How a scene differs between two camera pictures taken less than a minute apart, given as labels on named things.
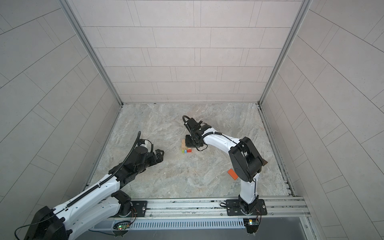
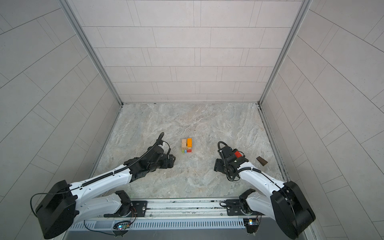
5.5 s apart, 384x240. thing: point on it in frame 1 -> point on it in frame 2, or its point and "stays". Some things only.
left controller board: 122,225 stays
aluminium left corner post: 76,24 stays
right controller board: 252,225 stays
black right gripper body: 191,141 -> 221,167
